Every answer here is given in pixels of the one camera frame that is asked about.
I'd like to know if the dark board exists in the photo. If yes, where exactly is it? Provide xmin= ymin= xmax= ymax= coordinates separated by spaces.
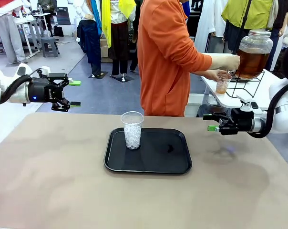
xmin=56 ymin=6 xmax=72 ymax=26

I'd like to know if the white hanging shirt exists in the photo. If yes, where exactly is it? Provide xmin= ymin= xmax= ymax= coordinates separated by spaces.
xmin=194 ymin=0 xmax=227 ymax=53

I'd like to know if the mannequin in brown skirt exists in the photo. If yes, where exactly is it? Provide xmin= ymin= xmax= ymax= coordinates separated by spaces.
xmin=108 ymin=0 xmax=135 ymax=83

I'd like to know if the white side table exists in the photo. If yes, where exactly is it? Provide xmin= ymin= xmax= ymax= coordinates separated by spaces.
xmin=200 ymin=52 xmax=288 ymax=108

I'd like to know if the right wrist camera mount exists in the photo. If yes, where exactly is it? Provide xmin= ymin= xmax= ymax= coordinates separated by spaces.
xmin=236 ymin=94 xmax=263 ymax=113

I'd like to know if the yellow hanging garment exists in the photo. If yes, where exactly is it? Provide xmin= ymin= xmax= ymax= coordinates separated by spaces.
xmin=101 ymin=0 xmax=137 ymax=48

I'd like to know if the mannequin in navy clothes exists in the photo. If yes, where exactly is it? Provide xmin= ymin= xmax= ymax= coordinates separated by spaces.
xmin=76 ymin=0 xmax=109 ymax=79

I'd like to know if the white box under table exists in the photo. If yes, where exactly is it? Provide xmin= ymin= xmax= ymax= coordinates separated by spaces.
xmin=188 ymin=94 xmax=208 ymax=117

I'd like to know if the person in dark clothes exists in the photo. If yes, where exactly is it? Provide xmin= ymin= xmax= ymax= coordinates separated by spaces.
xmin=37 ymin=0 xmax=58 ymax=36

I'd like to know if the lime green jacket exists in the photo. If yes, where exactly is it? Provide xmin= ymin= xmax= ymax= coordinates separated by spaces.
xmin=221 ymin=0 xmax=275 ymax=31

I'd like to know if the person's right hand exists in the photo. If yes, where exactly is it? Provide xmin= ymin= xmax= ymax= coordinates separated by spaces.
xmin=222 ymin=55 xmax=241 ymax=72

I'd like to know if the black handbag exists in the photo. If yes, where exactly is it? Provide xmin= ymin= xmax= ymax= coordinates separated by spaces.
xmin=53 ymin=23 xmax=64 ymax=38

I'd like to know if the white standing desk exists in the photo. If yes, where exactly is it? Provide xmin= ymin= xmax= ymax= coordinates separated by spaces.
xmin=14 ymin=11 xmax=51 ymax=58

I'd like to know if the blue hanging scarf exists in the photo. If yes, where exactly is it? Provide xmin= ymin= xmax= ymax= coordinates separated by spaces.
xmin=90 ymin=0 xmax=103 ymax=35

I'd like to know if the glass tea dispenser jar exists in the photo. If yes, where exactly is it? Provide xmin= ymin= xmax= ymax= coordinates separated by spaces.
xmin=229 ymin=29 xmax=274 ymax=80

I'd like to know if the short clear iced cup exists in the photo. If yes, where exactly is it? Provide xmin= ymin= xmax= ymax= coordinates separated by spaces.
xmin=216 ymin=73 xmax=233 ymax=95

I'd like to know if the dark skirt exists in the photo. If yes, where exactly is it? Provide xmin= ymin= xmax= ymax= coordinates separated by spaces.
xmin=223 ymin=20 xmax=245 ymax=55

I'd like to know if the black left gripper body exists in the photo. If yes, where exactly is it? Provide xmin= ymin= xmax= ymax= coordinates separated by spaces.
xmin=28 ymin=76 xmax=53 ymax=104

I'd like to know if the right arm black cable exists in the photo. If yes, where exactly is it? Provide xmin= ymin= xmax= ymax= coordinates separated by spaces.
xmin=247 ymin=38 xmax=288 ymax=139

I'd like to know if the cardboard box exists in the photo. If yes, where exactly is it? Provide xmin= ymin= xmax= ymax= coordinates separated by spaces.
xmin=100 ymin=34 xmax=110 ymax=58

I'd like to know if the person's left hand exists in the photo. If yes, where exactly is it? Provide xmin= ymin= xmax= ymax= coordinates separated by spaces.
xmin=207 ymin=69 xmax=227 ymax=82

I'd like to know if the person in orange hoodie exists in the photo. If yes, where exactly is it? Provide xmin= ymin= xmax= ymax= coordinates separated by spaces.
xmin=137 ymin=0 xmax=213 ymax=117

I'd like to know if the tall clear iced cup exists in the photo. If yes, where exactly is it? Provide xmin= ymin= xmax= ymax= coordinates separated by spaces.
xmin=120 ymin=111 xmax=144 ymax=150

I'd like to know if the person's right forearm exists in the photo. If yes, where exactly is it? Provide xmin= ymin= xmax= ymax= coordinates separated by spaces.
xmin=209 ymin=56 xmax=224 ymax=71

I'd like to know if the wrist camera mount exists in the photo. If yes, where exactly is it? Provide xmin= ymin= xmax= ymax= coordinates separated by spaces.
xmin=236 ymin=94 xmax=263 ymax=113
xmin=36 ymin=66 xmax=51 ymax=79

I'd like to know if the black plastic serving tray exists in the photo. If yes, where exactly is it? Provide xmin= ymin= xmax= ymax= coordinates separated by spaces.
xmin=103 ymin=127 xmax=192 ymax=175

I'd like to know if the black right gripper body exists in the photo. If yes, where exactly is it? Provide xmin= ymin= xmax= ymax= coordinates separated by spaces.
xmin=229 ymin=109 xmax=254 ymax=135

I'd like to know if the black wire dispenser stand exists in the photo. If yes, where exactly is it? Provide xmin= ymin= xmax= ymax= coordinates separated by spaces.
xmin=224 ymin=70 xmax=265 ymax=98

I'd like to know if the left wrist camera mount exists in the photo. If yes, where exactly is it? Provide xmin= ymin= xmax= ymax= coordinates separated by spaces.
xmin=36 ymin=66 xmax=51 ymax=79

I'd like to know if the grey plastic stool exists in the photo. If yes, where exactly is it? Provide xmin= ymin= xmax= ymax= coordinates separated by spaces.
xmin=41 ymin=37 xmax=61 ymax=58

